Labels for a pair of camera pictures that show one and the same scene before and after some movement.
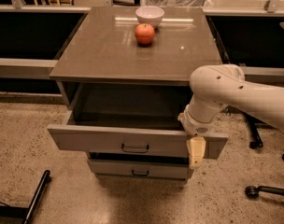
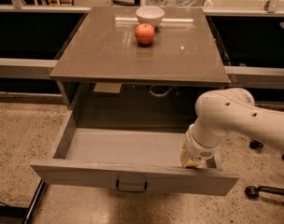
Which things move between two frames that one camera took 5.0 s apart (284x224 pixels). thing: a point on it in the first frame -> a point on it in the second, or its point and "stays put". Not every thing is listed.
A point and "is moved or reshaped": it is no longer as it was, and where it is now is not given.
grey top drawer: (122, 134) is moved or reshaped
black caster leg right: (252, 191) stays put
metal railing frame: (45, 68) stays put
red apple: (144, 35) stays put
